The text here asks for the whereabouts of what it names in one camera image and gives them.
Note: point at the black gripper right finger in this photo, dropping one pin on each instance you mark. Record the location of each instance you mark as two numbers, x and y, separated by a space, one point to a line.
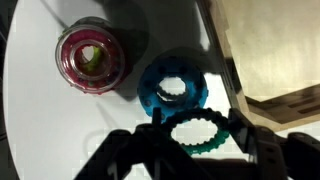
263 146

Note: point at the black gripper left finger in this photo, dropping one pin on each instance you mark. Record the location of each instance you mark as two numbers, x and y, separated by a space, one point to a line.
146 150

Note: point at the wooden slatted crate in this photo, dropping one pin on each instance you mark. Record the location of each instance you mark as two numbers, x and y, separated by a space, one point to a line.
273 50

